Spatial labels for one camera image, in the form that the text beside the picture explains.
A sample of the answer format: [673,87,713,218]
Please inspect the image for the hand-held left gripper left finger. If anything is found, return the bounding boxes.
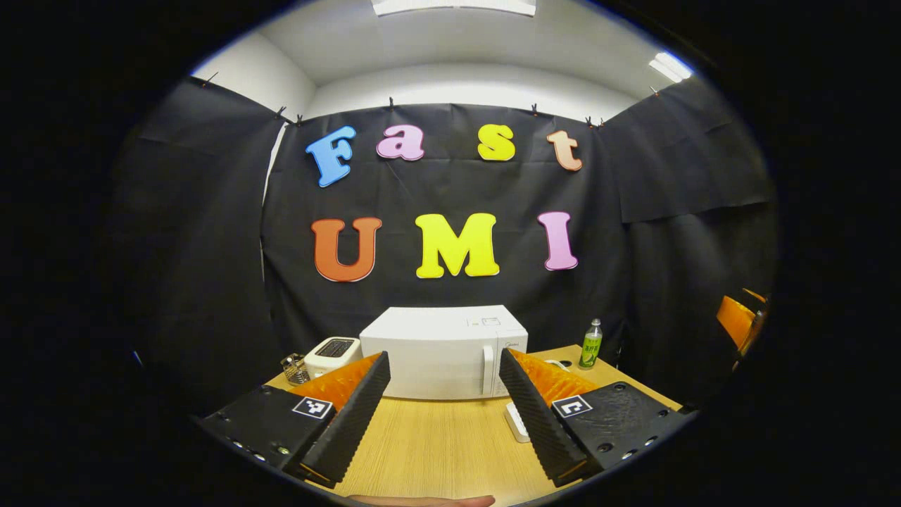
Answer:
[197,351,391,488]

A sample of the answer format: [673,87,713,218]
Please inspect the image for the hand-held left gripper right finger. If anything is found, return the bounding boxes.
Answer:
[498,348,698,488]

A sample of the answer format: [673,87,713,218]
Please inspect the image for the white microwave oven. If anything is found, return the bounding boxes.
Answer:
[359,305,529,401]

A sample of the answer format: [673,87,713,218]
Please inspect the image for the small white rectangular dish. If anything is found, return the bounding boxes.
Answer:
[504,401,531,444]

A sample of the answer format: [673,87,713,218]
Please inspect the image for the white toaster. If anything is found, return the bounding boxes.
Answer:
[304,337,363,380]

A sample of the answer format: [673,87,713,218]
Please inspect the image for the green drink bottle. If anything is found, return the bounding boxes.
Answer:
[579,318,604,370]

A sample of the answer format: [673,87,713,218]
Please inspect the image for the black backdrop cloth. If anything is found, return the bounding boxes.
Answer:
[113,76,779,416]

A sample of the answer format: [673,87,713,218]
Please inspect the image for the row of small cloth clips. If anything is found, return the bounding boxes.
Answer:
[201,70,662,129]

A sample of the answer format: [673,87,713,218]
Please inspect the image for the long ceiling light panel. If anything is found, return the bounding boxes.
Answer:
[372,0,537,17]

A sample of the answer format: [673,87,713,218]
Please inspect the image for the metal wire basket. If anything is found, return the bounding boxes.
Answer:
[280,353,310,386]

